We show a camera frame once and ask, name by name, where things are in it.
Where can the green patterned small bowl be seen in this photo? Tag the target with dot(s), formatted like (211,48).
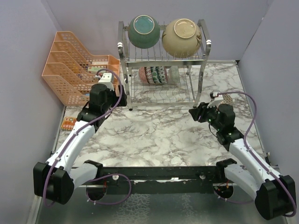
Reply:
(155,75)

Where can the orange plastic file organizer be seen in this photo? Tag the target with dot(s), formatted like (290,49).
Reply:
(65,70)

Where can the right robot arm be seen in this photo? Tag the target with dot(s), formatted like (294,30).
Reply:
(273,194)

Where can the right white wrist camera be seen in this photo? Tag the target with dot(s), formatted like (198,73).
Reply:
(216,99)

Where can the large cream ceramic bowl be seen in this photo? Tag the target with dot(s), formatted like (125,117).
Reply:
(181,38)

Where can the steel two-tier dish rack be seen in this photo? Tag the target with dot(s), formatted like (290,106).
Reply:
(186,91)

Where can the orange snack packet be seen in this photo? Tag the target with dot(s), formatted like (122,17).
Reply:
(68,123)

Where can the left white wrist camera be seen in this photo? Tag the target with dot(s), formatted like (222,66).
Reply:
(107,79)

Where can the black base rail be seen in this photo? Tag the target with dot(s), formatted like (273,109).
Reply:
(160,180)

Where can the large teal ceramic bowl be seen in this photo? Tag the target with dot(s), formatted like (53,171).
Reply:
(143,31)

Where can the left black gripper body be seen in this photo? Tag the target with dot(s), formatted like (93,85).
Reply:
(112,100)

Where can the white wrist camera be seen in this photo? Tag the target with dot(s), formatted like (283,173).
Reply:
(107,79)
(216,99)

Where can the pink patterned small bowl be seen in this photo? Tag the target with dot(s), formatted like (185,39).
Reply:
(142,76)

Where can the dark red patterned bowl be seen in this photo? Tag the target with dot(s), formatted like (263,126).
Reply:
(149,75)

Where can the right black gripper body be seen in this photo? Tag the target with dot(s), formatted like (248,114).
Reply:
(210,115)

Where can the blue dotted small bowl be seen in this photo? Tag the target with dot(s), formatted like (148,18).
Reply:
(162,74)

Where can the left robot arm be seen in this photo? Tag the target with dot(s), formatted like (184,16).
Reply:
(56,179)

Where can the green white box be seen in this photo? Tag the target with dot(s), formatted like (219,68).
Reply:
(94,70)

